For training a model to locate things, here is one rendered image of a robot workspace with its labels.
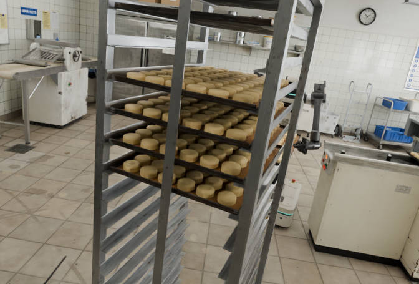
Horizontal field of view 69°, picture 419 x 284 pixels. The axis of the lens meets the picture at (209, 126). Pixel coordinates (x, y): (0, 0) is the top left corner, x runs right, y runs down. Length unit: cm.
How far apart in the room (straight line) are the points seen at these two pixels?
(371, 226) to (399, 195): 33
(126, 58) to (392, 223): 475
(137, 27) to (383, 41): 470
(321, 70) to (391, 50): 137
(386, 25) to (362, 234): 490
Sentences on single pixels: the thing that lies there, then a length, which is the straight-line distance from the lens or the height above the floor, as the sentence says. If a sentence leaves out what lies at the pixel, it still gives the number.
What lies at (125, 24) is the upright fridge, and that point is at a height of 164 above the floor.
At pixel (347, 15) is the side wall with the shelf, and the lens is 678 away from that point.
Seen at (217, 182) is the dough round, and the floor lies 124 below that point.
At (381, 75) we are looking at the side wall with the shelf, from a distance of 710.
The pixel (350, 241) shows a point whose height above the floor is 18.
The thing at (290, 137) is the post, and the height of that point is 128.
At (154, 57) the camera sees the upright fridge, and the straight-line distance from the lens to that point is 571.
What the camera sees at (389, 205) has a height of 55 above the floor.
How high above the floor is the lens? 164
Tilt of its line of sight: 17 degrees down
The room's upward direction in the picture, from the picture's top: 8 degrees clockwise
